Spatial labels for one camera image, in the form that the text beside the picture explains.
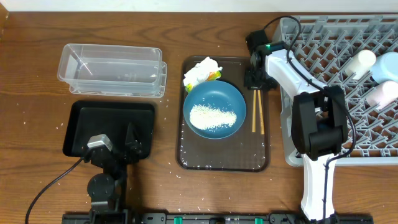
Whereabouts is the dark blue plate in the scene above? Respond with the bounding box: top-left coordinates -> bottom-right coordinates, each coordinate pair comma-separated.
183,81 -> 246,139

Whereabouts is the wooden chopstick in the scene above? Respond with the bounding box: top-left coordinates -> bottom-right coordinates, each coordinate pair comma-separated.
257,90 -> 265,135
252,90 -> 257,133

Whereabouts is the white green cup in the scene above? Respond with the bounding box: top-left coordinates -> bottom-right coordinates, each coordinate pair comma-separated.
344,50 -> 376,80

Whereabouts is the pink cup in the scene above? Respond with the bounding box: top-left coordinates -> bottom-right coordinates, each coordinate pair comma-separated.
366,80 -> 398,110

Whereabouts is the light blue bowl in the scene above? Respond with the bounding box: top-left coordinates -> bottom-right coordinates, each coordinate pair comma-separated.
371,52 -> 398,84

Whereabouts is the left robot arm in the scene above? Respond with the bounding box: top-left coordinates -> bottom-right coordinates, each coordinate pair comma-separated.
83,123 -> 142,224

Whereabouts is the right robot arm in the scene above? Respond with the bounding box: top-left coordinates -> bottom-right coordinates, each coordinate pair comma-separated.
244,30 -> 348,223

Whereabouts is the grey dishwasher rack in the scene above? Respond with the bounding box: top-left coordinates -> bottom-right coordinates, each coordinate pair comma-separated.
293,14 -> 397,166

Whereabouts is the black plastic bin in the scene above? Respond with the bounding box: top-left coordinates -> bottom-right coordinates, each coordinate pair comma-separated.
63,100 -> 155,159

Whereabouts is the green yellow snack wrapper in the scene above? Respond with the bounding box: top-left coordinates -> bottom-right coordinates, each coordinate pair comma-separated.
185,71 -> 221,93

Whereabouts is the crumpled white tissue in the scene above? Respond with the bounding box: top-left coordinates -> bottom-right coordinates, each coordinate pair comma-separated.
183,57 -> 223,87

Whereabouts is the pile of white rice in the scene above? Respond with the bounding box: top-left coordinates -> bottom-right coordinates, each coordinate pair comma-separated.
189,105 -> 237,130

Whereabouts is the brown serving tray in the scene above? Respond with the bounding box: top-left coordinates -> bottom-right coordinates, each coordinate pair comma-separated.
176,57 -> 271,172

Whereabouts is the clear plastic bin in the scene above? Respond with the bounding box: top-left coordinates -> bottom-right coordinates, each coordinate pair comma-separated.
57,44 -> 167,98

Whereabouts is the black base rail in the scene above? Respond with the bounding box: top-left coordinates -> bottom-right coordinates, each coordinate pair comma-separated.
61,211 -> 374,224

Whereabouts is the left black cable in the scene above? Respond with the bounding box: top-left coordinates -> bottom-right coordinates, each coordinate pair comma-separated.
24,155 -> 86,224

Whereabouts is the black cable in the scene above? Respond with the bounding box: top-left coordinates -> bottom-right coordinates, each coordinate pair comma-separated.
262,15 -> 357,224
24,155 -> 86,224

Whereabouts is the right black cable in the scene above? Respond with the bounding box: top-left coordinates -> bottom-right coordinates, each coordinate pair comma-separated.
262,15 -> 357,224

